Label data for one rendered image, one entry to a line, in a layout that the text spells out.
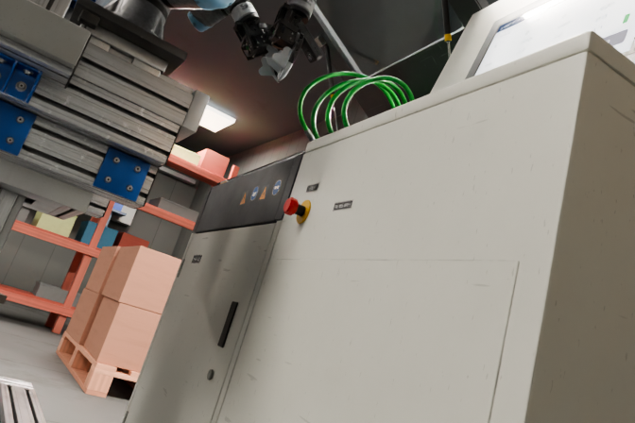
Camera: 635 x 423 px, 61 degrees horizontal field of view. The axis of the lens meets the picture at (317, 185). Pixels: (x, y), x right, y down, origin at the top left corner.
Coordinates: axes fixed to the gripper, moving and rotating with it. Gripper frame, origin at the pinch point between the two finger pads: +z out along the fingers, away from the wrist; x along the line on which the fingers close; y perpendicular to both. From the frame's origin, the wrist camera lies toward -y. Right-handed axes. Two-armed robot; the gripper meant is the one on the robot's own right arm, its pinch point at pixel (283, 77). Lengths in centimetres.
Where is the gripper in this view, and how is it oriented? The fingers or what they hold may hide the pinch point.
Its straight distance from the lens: 150.8
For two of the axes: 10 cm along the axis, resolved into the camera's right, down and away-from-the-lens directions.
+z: -2.8, 9.2, -2.8
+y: -8.3, -3.8, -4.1
